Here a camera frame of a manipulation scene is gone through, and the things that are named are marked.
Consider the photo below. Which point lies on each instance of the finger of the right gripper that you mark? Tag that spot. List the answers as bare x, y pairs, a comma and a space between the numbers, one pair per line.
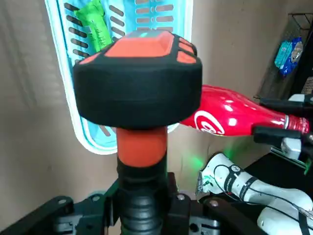
274, 134
281, 105

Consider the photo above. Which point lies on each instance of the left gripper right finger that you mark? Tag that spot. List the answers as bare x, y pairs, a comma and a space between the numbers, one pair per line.
185, 215

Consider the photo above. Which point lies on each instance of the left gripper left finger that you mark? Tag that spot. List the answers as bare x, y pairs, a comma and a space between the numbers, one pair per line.
61, 215

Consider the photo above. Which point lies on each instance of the red cola bottle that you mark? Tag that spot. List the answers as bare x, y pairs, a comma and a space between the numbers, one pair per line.
232, 110

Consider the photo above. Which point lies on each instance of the orange black barcode scanner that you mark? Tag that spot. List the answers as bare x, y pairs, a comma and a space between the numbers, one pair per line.
137, 98

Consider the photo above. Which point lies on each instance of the teal snack packet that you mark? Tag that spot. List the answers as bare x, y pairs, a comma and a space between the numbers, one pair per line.
283, 56

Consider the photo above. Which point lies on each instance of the light blue plastic basket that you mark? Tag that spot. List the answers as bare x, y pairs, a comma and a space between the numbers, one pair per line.
97, 139

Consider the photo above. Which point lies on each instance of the blue cookie packet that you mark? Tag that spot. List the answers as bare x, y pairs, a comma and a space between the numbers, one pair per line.
298, 42

